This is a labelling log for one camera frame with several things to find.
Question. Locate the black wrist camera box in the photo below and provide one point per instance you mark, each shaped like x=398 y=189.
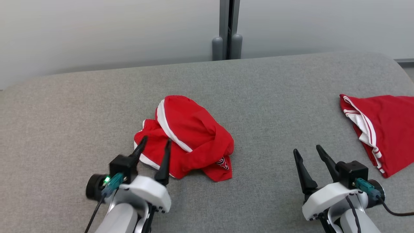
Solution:
x=352 y=171
x=124 y=166

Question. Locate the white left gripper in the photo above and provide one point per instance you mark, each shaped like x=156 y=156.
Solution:
x=152 y=192

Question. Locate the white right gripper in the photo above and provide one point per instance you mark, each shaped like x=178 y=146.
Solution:
x=326 y=197

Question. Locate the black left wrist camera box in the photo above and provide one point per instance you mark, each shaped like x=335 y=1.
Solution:
x=124 y=166

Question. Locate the grey fabric sofa cushion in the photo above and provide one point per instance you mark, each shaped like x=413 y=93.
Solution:
x=81 y=113

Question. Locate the red Bulls basketball jersey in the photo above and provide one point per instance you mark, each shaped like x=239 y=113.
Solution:
x=394 y=129

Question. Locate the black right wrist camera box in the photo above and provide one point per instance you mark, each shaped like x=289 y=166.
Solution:
x=352 y=171

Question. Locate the grey rounded post cap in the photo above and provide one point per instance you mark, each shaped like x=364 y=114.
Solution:
x=217 y=48
x=236 y=47

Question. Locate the grey partition post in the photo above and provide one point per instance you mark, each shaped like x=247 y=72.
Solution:
x=224 y=19

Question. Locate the red shorts white stripe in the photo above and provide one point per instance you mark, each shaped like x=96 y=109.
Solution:
x=194 y=129

